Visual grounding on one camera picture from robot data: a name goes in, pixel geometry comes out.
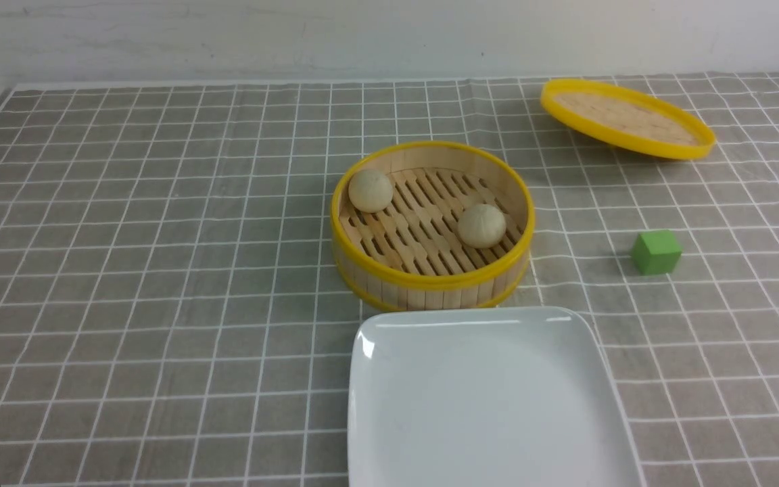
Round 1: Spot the white steamed bun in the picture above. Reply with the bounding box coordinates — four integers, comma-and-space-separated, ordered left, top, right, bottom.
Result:
456, 204, 506, 249
348, 168, 394, 213

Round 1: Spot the white square plate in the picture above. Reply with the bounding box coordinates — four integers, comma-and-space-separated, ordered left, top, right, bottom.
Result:
347, 307, 645, 486

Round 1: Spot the yellow-rimmed bamboo steamer basket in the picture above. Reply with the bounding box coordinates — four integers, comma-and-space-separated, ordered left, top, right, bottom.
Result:
329, 141, 536, 312

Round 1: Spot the grey checkered tablecloth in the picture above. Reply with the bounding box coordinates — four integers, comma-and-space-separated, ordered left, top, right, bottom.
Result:
0, 73, 779, 486

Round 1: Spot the green cube block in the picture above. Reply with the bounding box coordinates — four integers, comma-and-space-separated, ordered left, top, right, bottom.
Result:
630, 230, 683, 275

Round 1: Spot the yellow-rimmed bamboo steamer lid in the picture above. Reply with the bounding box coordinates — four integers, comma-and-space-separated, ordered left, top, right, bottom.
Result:
540, 79, 717, 160

